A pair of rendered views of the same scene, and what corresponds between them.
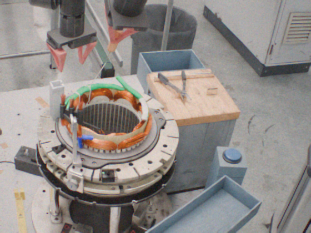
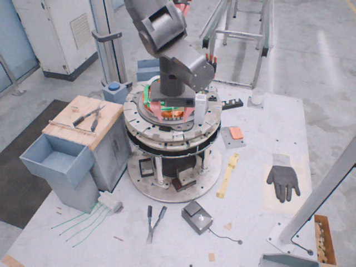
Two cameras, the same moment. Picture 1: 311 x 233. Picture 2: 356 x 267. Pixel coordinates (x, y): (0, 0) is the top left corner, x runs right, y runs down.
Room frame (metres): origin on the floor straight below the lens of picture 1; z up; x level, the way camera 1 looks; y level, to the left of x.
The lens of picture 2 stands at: (1.25, 0.54, 1.59)
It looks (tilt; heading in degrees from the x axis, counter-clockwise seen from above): 45 degrees down; 223
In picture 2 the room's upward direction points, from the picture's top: straight up
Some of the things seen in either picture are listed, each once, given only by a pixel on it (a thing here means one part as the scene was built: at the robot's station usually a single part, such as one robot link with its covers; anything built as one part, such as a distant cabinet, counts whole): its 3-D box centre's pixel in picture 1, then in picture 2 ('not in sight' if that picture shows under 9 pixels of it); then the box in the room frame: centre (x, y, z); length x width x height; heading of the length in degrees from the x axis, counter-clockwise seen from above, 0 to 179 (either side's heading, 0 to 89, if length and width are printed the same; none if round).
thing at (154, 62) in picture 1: (166, 100); (69, 178); (1.18, -0.03, 0.92); 0.17 x 0.11 x 0.28; 114
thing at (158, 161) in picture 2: not in sight; (159, 167); (0.93, 0.14, 0.91); 0.02 x 0.02 x 0.21
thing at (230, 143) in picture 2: not in sight; (232, 136); (0.53, 0.20, 0.79); 0.12 x 0.09 x 0.02; 51
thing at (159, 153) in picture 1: (106, 128); (172, 103); (0.81, 0.10, 1.09); 0.32 x 0.32 x 0.01
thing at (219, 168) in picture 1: (220, 191); (119, 111); (0.84, -0.20, 0.91); 0.07 x 0.07 x 0.25; 6
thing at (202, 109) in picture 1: (192, 95); (84, 119); (1.04, -0.10, 1.05); 0.20 x 0.19 x 0.02; 24
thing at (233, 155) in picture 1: (232, 154); (113, 85); (0.84, -0.20, 1.04); 0.04 x 0.04 x 0.01
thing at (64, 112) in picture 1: (71, 114); (210, 65); (0.70, 0.15, 1.21); 0.04 x 0.04 x 0.03; 28
